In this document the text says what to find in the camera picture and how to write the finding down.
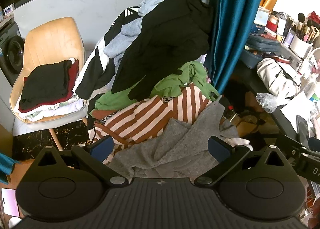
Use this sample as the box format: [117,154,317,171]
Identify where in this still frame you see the washing machine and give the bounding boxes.
[0,20,25,87]

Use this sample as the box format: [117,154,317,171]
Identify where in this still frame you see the green knit sweater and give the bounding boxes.
[94,61,220,111]

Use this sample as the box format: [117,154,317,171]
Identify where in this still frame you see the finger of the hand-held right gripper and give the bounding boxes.
[275,138,316,162]
[296,115,320,151]

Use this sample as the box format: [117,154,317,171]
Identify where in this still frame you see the grey metal case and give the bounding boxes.
[275,44,304,72]

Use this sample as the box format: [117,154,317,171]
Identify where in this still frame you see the bunch of makeup brushes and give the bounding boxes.
[287,13,320,44]

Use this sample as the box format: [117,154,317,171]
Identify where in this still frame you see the white brush holder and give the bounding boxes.
[290,34,313,59]

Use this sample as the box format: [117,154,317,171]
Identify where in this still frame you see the crumpled clear plastic bag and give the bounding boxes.
[255,92,284,113]

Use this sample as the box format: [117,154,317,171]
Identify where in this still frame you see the folded white clothes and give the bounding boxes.
[14,94,88,122]

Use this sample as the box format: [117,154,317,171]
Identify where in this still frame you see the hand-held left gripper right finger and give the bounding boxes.
[194,136,291,188]

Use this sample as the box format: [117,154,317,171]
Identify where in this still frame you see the blue zip case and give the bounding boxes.
[241,35,282,69]

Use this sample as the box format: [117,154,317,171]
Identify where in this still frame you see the beige chair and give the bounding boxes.
[9,17,88,151]

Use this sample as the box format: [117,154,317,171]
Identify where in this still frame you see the brown striped garment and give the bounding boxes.
[89,85,213,164]

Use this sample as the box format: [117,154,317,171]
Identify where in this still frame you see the white bag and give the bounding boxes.
[257,58,302,98]

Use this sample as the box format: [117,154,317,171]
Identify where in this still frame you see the stack of folded clothes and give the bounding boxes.
[19,59,80,114]

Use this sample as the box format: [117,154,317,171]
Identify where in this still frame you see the black desk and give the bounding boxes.
[235,60,320,139]

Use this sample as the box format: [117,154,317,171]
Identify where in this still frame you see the black jacket with white stripes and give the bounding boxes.
[75,6,144,100]

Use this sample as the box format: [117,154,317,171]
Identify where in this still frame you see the folded black garment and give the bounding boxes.
[19,60,73,111]

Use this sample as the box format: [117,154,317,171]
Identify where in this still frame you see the white paper sheet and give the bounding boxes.
[280,91,318,139]

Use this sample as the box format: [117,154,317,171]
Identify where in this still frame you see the teal curtain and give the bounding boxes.
[204,0,274,94]

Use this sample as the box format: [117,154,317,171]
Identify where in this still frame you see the grey garment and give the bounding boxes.
[110,95,247,179]

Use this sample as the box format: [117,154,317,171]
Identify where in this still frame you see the teal cloth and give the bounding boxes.
[0,153,22,184]

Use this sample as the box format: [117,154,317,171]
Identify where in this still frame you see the smartphone with lit screen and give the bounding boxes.
[1,188,20,217]

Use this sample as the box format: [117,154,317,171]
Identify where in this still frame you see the light blue fleece garment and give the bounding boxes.
[104,0,210,67]

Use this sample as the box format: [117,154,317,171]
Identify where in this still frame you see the large black garment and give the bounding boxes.
[111,0,215,101]

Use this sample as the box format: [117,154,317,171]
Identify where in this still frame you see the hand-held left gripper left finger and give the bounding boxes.
[31,135,129,189]

